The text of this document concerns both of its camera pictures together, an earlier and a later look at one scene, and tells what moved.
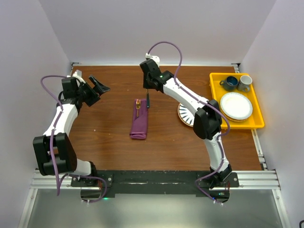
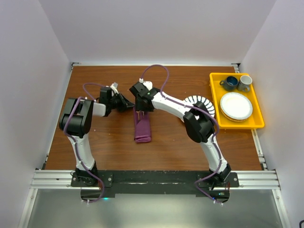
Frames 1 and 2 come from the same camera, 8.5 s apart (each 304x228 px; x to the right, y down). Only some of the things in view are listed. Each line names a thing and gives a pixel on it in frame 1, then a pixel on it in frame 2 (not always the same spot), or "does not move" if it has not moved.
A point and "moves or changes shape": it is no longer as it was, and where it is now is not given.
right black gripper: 145,84 → 138,108
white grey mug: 244,84 does not move
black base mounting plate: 99,186 does not move
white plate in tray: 236,107 does not move
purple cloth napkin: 139,124 moves or changes shape
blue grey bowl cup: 230,84 does not move
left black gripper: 95,92 → 125,103
